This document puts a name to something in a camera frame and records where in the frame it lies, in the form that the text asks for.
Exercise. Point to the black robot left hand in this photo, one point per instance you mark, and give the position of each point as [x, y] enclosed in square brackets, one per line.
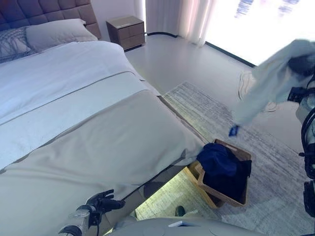
[103, 202]

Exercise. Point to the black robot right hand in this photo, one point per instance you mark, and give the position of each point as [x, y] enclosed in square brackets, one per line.
[302, 65]

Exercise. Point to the white garment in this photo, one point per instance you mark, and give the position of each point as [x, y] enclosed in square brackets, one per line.
[265, 86]

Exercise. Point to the blue paper tag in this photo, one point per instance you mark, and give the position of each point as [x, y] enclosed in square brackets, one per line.
[234, 130]

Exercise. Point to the navy blue garment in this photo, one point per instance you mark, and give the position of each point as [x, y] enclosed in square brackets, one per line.
[216, 157]

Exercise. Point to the black garment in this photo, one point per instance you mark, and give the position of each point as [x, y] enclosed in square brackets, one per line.
[226, 184]

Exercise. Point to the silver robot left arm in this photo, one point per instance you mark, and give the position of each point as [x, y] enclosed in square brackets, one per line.
[80, 214]

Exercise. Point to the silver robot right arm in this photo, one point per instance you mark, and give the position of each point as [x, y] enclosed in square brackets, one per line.
[308, 147]

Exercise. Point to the beige bed runner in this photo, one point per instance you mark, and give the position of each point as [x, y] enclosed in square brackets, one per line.
[86, 152]

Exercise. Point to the brown wicker basket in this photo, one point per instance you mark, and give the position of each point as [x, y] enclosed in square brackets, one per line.
[242, 155]

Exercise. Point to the dark robot foot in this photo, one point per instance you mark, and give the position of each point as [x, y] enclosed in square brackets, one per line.
[180, 211]

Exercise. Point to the grey robot torso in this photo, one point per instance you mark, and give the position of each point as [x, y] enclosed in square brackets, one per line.
[184, 228]

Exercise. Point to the light wooden stand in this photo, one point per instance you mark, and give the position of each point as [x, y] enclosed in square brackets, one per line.
[197, 174]

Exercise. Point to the grey striped rug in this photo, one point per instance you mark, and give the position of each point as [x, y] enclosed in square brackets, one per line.
[270, 172]

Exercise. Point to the white sheer curtain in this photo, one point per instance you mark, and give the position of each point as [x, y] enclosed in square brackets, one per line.
[184, 17]

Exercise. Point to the white duvet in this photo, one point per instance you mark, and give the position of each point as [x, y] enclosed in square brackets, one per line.
[61, 73]

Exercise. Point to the brown wooden nightstand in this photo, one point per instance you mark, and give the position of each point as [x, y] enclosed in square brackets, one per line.
[125, 32]

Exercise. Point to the plain beige pillow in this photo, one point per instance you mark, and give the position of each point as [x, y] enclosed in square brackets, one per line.
[59, 34]

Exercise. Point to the grey patterned cushion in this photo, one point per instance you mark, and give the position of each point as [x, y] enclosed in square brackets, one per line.
[13, 44]

